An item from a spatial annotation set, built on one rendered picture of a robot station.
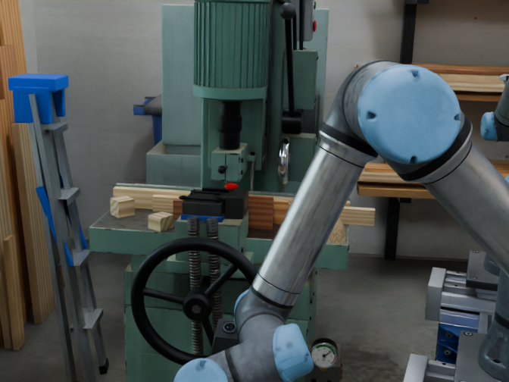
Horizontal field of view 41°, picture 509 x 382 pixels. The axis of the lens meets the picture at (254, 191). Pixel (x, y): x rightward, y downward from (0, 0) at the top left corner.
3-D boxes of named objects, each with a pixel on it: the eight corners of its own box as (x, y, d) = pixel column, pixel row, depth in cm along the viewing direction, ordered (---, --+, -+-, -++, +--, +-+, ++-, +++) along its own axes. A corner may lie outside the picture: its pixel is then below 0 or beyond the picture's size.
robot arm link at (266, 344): (288, 301, 104) (220, 328, 104) (301, 334, 93) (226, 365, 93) (306, 344, 106) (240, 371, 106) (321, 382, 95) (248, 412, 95)
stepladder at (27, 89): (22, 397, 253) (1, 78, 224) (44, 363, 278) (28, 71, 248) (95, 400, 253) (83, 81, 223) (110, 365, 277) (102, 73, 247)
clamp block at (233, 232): (173, 260, 149) (173, 220, 147) (187, 240, 162) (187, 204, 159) (241, 265, 147) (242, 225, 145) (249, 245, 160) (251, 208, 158)
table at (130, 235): (72, 265, 152) (71, 239, 151) (117, 224, 182) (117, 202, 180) (348, 286, 145) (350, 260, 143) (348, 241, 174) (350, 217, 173)
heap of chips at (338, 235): (304, 241, 154) (305, 225, 154) (308, 223, 168) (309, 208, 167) (345, 244, 153) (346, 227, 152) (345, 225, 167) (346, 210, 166)
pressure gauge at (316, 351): (308, 374, 155) (310, 342, 152) (309, 366, 158) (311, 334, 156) (336, 377, 154) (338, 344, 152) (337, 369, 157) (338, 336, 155)
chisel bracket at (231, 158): (210, 186, 166) (210, 151, 163) (221, 173, 179) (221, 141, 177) (241, 188, 165) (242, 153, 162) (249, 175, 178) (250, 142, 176)
